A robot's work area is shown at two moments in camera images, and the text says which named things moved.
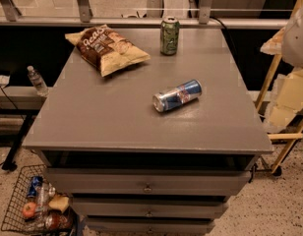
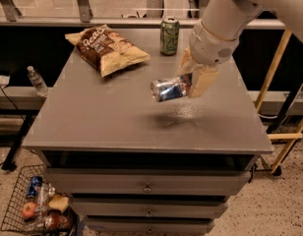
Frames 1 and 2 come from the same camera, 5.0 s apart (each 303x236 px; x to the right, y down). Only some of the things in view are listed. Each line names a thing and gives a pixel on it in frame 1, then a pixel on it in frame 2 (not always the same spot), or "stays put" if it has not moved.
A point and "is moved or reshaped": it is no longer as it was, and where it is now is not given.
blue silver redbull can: x=177 y=94 is moved or reshaped
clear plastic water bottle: x=37 y=82 stays put
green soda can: x=169 y=36 stays put
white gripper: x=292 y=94 -> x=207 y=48
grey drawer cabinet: x=140 y=170 stays put
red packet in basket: x=57 y=221 stays put
